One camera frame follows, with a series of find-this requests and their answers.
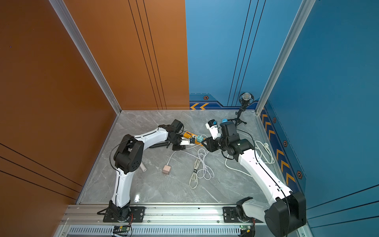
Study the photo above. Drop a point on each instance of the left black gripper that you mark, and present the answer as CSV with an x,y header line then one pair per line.
x,y
179,141

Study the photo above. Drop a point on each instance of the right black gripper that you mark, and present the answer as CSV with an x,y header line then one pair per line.
x,y
211,143

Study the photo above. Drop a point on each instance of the pink charger cube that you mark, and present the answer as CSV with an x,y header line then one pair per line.
x,y
166,169

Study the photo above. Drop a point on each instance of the orange power strip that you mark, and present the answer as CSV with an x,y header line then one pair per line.
x,y
189,134

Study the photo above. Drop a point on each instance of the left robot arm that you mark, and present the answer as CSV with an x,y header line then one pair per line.
x,y
128,158

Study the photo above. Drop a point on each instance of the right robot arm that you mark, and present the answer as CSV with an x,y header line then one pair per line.
x,y
284,211

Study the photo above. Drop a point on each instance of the white electric toothbrush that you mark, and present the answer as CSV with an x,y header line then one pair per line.
x,y
143,167

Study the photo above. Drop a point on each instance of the right green circuit board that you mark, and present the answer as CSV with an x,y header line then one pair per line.
x,y
246,228

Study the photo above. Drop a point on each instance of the green circuit board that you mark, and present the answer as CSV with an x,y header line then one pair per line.
x,y
122,230
246,228

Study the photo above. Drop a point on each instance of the left green circuit board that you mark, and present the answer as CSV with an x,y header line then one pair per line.
x,y
122,230

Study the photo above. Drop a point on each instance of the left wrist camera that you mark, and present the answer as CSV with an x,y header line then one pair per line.
x,y
187,141

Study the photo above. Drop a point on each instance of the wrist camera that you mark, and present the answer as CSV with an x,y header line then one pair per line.
x,y
212,126
187,141

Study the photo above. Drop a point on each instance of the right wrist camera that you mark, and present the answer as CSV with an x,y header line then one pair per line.
x,y
212,126

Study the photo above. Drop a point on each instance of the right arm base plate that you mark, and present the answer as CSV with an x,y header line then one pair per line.
x,y
234,214

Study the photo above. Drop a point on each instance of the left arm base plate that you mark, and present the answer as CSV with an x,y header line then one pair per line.
x,y
133,214

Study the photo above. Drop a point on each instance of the aluminium front rail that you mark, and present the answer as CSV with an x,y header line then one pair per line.
x,y
155,214

